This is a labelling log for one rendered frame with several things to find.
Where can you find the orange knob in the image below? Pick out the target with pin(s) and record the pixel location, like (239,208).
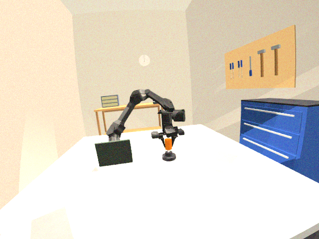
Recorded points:
(168,144)

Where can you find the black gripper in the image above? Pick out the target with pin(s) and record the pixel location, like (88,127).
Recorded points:
(159,135)

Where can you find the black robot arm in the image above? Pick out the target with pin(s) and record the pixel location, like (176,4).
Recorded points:
(117,127)

